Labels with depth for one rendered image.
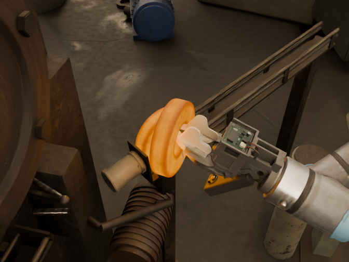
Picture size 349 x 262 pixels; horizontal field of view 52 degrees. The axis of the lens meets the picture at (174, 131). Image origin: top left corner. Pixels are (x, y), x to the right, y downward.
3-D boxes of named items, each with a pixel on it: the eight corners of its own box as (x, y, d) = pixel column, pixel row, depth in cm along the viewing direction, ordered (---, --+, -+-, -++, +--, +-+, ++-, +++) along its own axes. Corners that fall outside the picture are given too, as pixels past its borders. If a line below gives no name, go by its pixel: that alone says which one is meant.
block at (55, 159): (42, 233, 85) (11, 166, 69) (58, 206, 91) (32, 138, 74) (84, 243, 83) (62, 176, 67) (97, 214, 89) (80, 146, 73)
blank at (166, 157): (143, 139, 61) (161, 145, 60) (178, 80, 70) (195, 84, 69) (153, 187, 73) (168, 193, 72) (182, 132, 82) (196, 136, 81)
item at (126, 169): (104, 182, 87) (98, 167, 83) (133, 161, 91) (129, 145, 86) (118, 197, 84) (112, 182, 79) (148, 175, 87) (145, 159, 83)
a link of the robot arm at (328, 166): (348, 182, 81) (368, 199, 69) (304, 210, 83) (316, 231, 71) (323, 149, 81) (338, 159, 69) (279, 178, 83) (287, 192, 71)
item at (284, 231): (263, 256, 141) (292, 168, 105) (264, 230, 149) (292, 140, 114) (294, 263, 139) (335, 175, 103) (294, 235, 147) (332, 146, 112)
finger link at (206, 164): (192, 135, 68) (233, 157, 68) (190, 141, 70) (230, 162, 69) (183, 151, 65) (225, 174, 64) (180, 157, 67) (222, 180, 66)
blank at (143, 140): (157, 164, 96) (164, 171, 95) (122, 149, 83) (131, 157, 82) (191, 117, 96) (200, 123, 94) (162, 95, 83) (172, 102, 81)
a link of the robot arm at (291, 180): (288, 183, 72) (277, 221, 66) (266, 171, 72) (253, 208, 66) (312, 158, 65) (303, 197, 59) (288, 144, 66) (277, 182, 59)
